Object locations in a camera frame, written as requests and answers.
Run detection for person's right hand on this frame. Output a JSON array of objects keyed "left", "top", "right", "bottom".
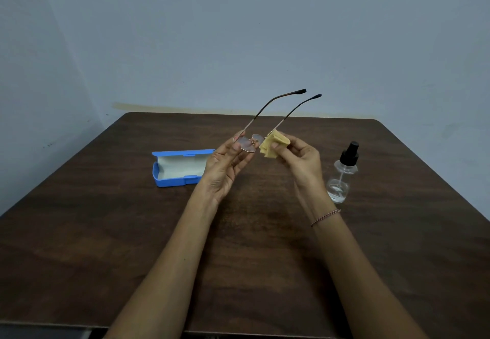
[{"left": 270, "top": 133, "right": 324, "bottom": 194}]

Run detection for person's left hand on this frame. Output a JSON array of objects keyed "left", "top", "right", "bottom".
[{"left": 199, "top": 130, "right": 255, "bottom": 202}]

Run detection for yellow cleaning cloth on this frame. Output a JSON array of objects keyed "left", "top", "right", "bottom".
[{"left": 259, "top": 129, "right": 291, "bottom": 159}]

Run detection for thin metal frame eyeglasses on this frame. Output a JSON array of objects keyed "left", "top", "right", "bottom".
[{"left": 234, "top": 89, "right": 322, "bottom": 153}]

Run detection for person's left forearm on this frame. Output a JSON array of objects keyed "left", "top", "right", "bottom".
[{"left": 103, "top": 183, "right": 219, "bottom": 339}]

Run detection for person's right forearm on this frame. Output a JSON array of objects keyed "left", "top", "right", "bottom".
[{"left": 297, "top": 182, "right": 429, "bottom": 339}]

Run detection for blue eyeglasses case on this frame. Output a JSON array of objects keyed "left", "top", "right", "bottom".
[{"left": 152, "top": 149, "right": 217, "bottom": 188}]

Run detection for clear spray bottle black cap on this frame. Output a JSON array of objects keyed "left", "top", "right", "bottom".
[{"left": 326, "top": 141, "right": 360, "bottom": 204}]

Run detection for pink beaded bracelet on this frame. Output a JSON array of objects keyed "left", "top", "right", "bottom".
[{"left": 310, "top": 209, "right": 342, "bottom": 228}]

